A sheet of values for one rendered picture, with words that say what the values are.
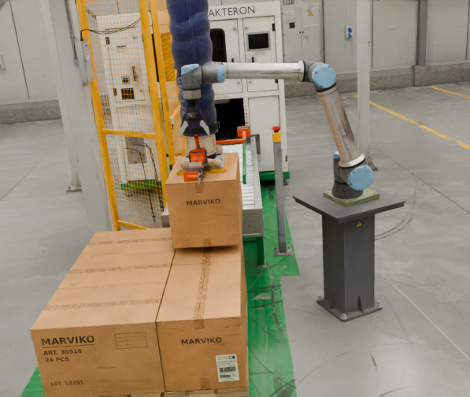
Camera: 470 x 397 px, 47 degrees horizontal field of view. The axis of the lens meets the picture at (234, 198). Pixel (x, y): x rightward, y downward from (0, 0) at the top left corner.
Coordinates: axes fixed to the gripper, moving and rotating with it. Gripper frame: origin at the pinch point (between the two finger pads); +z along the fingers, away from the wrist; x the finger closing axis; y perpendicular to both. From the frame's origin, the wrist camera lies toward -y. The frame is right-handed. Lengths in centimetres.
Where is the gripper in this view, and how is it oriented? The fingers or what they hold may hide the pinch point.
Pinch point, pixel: (194, 137)
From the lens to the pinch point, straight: 285.3
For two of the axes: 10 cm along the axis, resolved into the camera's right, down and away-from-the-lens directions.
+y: 0.1, -3.2, 9.5
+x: -10.0, 0.5, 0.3
